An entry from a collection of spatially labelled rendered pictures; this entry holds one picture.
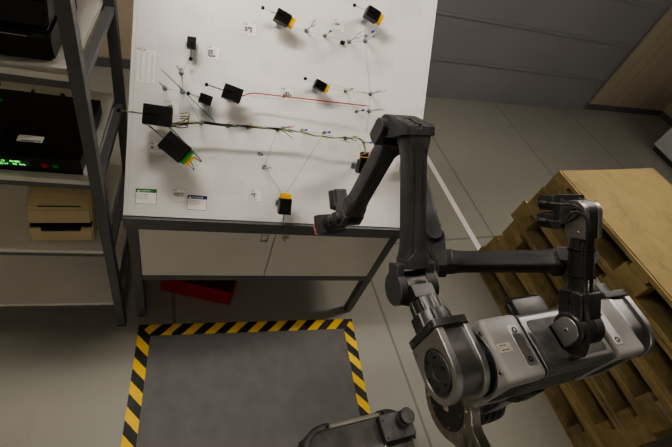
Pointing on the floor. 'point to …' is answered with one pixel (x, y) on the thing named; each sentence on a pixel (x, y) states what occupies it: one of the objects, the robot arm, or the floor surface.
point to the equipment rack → (110, 235)
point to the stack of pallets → (638, 419)
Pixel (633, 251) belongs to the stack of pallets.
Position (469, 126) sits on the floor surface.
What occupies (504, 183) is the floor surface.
